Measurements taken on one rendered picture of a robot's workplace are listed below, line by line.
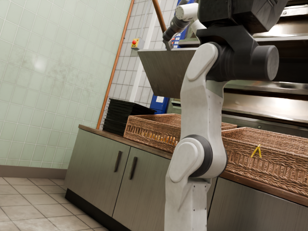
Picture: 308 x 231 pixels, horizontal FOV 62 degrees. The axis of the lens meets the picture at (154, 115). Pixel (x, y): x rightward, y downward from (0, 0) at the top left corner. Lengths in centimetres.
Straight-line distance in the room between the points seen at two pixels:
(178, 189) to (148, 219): 65
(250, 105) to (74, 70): 160
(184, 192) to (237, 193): 39
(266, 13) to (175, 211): 74
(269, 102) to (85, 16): 180
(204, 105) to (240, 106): 97
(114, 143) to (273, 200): 101
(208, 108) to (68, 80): 183
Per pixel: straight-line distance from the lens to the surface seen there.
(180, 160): 86
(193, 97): 92
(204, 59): 92
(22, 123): 242
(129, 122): 174
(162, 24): 154
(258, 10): 97
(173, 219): 94
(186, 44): 210
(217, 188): 127
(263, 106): 182
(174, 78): 168
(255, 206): 121
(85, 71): 264
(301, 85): 180
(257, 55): 88
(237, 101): 190
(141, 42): 263
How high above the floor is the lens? 67
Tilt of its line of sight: 3 degrees up
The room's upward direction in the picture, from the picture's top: 15 degrees clockwise
